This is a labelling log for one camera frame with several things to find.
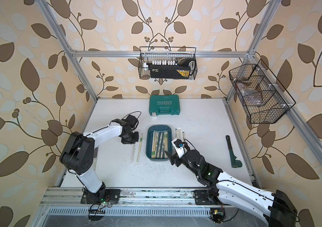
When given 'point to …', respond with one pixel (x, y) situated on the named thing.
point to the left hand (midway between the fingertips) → (136, 141)
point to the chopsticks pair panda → (176, 134)
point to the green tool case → (162, 105)
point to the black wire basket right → (264, 99)
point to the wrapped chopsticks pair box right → (163, 144)
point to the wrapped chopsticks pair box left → (156, 151)
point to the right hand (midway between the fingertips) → (171, 146)
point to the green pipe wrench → (235, 163)
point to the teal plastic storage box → (149, 135)
